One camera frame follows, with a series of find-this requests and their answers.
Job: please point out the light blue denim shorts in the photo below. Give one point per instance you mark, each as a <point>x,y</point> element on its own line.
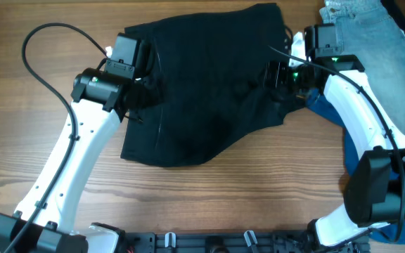
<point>365,29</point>

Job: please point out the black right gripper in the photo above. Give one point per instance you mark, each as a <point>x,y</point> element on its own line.
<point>273,74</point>

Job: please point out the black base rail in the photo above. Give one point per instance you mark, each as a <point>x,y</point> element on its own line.
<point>246,242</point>

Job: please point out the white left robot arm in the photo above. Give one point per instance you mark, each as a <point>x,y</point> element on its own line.
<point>44,219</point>

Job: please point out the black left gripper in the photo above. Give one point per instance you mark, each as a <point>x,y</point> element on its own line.
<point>151,83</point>

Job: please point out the black shorts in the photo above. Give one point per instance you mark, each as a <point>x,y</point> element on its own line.
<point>212,83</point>

